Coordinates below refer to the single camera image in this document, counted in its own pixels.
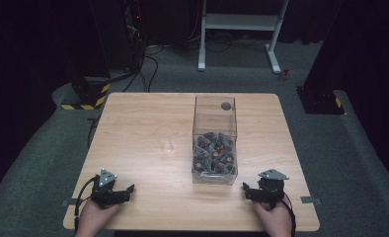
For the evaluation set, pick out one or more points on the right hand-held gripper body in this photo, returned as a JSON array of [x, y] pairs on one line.
[[271, 189]]

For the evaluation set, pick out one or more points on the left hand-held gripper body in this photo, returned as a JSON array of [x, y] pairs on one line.
[[104, 193]]

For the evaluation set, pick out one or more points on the person's left hand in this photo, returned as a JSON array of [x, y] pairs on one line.
[[95, 219]]

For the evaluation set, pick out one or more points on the person's right hand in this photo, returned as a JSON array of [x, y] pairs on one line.
[[274, 219]]

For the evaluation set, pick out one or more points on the grey tape strip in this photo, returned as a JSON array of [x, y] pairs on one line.
[[311, 199], [70, 202]]

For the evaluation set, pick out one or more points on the pile of dark tea bags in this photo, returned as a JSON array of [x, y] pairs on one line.
[[214, 153]]

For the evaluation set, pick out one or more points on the clear glass cup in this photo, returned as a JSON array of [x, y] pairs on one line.
[[165, 141]]

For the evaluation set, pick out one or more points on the clear acrylic box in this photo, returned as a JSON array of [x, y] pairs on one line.
[[214, 125]]

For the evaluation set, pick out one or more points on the round grey table grommet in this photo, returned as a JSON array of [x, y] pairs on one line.
[[226, 106]]

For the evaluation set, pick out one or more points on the small red floor object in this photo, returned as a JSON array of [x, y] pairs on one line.
[[284, 74]]

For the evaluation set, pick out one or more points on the black equipment rack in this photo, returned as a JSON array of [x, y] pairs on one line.
[[134, 29]]

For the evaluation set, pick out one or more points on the white metal stand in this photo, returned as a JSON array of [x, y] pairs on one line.
[[240, 22]]

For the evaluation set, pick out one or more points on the black yellow striped post base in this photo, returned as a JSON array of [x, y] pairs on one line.
[[87, 97]]

